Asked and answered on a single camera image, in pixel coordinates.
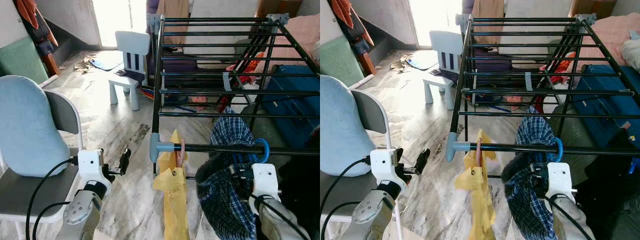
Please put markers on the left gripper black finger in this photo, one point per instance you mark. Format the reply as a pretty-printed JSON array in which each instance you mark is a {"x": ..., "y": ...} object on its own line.
[
  {"x": 423, "y": 161},
  {"x": 125, "y": 161}
]

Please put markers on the blue plaid shirt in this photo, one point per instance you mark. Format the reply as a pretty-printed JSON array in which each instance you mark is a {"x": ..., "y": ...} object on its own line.
[
  {"x": 530, "y": 205},
  {"x": 225, "y": 200}
]

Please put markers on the blue plastic hanger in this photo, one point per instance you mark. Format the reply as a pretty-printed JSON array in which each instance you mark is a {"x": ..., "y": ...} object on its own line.
[
  {"x": 560, "y": 149},
  {"x": 267, "y": 150}
]

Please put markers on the pink plastic hanger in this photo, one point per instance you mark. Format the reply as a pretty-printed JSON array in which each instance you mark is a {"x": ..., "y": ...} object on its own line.
[
  {"x": 479, "y": 155},
  {"x": 181, "y": 157}
]

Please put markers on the yellow shirt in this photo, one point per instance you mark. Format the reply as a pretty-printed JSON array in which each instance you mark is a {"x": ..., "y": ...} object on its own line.
[
  {"x": 480, "y": 210},
  {"x": 175, "y": 205}
]

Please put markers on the black garment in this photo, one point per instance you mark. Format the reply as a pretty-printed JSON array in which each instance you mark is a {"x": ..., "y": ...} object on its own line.
[
  {"x": 300, "y": 190},
  {"x": 610, "y": 200}
]

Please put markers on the multicoloured fabric item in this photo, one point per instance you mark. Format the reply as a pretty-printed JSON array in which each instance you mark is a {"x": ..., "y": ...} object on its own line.
[{"x": 147, "y": 94}]

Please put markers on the black metal drying rack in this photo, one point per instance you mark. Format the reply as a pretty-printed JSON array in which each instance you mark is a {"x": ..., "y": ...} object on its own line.
[
  {"x": 190, "y": 115},
  {"x": 500, "y": 114}
]

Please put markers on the blue hard suitcase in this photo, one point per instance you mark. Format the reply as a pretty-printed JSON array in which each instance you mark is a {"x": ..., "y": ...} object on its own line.
[
  {"x": 605, "y": 100},
  {"x": 295, "y": 100}
]

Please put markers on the light blue floor mat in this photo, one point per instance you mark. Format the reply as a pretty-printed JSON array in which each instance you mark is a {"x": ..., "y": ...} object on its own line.
[
  {"x": 106, "y": 64},
  {"x": 422, "y": 63}
]

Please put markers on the dark purple bag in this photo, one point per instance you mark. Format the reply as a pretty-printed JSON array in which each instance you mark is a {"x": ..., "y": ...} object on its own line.
[
  {"x": 172, "y": 65},
  {"x": 482, "y": 65}
]

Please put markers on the red cloth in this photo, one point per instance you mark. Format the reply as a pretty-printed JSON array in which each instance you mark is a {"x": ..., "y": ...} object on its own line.
[
  {"x": 562, "y": 67},
  {"x": 245, "y": 75}
]

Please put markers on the white plastic child chair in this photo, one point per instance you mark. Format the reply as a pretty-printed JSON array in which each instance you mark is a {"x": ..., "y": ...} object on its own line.
[
  {"x": 445, "y": 42},
  {"x": 132, "y": 42}
]

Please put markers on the green mesh panel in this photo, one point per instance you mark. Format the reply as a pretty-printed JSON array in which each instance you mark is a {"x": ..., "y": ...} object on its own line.
[
  {"x": 340, "y": 62},
  {"x": 20, "y": 60}
]

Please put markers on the tan hanging cloth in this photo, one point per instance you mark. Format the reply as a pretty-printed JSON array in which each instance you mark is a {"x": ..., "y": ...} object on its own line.
[
  {"x": 172, "y": 12},
  {"x": 487, "y": 12}
]

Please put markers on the pink blanket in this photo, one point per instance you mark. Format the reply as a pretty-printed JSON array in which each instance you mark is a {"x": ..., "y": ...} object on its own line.
[
  {"x": 300, "y": 35},
  {"x": 610, "y": 35}
]

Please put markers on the beige cloth bundle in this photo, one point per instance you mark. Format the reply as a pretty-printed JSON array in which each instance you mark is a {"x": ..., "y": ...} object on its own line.
[{"x": 632, "y": 52}]

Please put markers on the rust red hanging garment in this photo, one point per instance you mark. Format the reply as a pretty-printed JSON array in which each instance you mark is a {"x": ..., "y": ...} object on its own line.
[
  {"x": 27, "y": 12},
  {"x": 345, "y": 10}
]

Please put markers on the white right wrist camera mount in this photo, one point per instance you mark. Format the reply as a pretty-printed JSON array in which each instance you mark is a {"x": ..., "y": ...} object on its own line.
[
  {"x": 559, "y": 180},
  {"x": 265, "y": 180}
]

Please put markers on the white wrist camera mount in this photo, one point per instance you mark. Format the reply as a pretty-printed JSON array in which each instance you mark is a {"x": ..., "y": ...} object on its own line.
[
  {"x": 559, "y": 180},
  {"x": 90, "y": 162},
  {"x": 384, "y": 162},
  {"x": 265, "y": 180}
]

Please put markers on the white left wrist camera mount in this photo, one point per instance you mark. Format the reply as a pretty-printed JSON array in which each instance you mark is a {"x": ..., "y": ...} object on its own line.
[
  {"x": 90, "y": 162},
  {"x": 384, "y": 162}
]

